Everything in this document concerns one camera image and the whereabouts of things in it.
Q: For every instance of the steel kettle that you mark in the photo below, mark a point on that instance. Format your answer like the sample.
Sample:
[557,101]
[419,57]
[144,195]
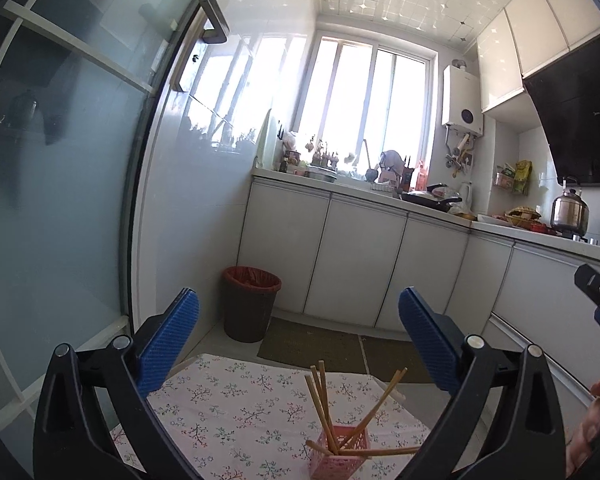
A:
[570,212]

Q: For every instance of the knife block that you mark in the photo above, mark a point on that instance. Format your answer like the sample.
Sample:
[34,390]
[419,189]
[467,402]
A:
[408,171]

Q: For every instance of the person's right hand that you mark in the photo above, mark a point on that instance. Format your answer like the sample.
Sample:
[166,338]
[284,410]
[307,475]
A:
[587,430]

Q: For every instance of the woven basket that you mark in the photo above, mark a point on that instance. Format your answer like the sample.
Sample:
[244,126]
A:
[522,215]

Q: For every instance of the black range hood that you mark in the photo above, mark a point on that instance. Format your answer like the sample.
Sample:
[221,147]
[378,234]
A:
[580,120]

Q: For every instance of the white cutting board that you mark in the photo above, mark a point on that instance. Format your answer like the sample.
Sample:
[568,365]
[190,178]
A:
[267,140]

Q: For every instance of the white lower kitchen cabinets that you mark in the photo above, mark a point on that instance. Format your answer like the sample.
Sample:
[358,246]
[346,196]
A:
[360,260]

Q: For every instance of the white upper cabinets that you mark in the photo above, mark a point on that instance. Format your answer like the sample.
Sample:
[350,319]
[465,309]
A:
[530,25]

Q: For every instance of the pink perforated plastic basket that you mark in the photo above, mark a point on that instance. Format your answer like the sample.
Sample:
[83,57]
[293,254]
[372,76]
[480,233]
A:
[347,465]

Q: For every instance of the white thermos jug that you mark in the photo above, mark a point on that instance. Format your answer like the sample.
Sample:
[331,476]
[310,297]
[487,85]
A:
[466,196]

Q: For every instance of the black frying pan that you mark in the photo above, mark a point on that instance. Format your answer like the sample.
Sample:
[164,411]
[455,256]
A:
[425,199]

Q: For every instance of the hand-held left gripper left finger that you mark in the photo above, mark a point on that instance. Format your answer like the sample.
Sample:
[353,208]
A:
[172,340]

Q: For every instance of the red bottle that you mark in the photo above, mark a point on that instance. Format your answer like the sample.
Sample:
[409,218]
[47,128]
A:
[421,176]

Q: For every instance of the bunch of bamboo chopsticks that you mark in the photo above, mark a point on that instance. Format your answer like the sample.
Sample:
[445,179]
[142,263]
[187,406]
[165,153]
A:
[324,410]

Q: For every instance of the kitchen window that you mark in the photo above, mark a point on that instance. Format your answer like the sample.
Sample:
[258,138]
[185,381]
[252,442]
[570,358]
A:
[360,105]

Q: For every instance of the glass sliding door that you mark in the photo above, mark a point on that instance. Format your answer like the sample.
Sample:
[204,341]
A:
[80,185]

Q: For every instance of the yellow green snack packet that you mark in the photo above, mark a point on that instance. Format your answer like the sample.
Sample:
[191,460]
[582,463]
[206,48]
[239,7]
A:
[521,177]

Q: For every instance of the brown floor mat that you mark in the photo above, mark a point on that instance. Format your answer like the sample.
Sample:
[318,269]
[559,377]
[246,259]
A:
[310,345]

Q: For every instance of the brown trash bin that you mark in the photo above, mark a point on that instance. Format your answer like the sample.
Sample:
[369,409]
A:
[250,310]

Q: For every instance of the floral tablecloth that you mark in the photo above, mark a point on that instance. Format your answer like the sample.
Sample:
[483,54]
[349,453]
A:
[230,410]

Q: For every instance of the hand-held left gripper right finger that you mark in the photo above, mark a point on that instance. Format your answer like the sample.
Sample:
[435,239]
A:
[425,340]

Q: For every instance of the white water heater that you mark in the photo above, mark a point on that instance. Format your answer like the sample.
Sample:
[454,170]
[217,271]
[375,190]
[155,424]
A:
[460,95]

